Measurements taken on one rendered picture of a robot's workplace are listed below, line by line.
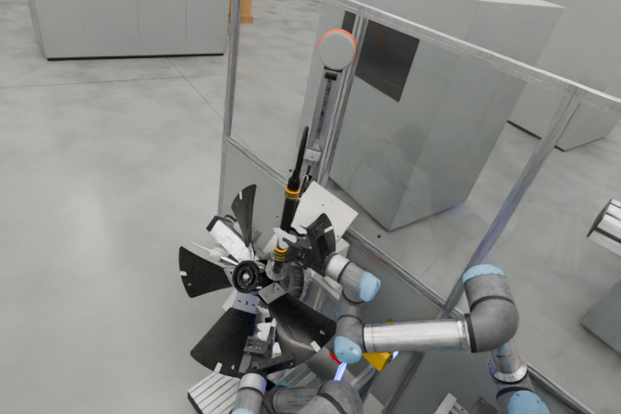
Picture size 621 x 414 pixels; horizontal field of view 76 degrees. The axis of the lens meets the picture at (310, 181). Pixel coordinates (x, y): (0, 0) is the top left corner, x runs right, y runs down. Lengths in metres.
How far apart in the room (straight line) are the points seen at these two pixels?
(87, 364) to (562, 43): 6.71
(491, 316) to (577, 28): 6.11
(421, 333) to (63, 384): 2.10
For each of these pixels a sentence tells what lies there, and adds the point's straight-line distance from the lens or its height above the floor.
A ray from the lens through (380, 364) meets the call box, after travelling 1.64.
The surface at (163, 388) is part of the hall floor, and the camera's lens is 2.65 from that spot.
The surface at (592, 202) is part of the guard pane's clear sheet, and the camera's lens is 1.56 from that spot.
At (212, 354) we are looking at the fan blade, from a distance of 1.60.
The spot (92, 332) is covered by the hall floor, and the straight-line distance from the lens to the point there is 2.91.
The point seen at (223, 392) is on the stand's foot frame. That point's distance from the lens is 2.53.
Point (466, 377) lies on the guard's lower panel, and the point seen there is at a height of 0.72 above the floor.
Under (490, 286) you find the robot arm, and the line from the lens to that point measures 1.20.
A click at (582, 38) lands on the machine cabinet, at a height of 1.53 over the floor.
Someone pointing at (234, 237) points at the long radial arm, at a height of 1.13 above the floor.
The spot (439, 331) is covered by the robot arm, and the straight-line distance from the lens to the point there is 1.14.
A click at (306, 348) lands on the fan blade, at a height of 1.17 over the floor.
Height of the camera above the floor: 2.35
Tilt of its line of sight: 34 degrees down
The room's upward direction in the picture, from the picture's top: 13 degrees clockwise
